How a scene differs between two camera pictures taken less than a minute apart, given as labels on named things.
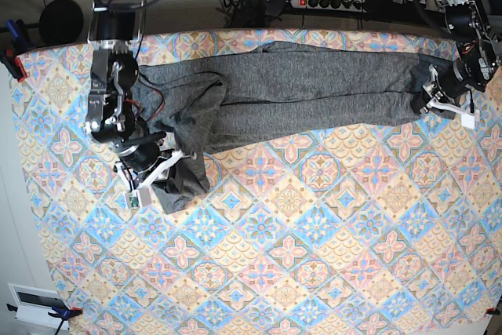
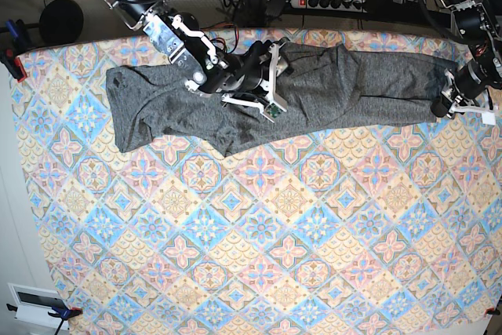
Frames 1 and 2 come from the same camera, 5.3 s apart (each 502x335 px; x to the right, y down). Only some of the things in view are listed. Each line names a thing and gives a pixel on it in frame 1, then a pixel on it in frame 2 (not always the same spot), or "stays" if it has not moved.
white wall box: [34, 305] stays
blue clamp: [17, 31] stays
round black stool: [61, 22] stays
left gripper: [139, 156] -> [244, 74]
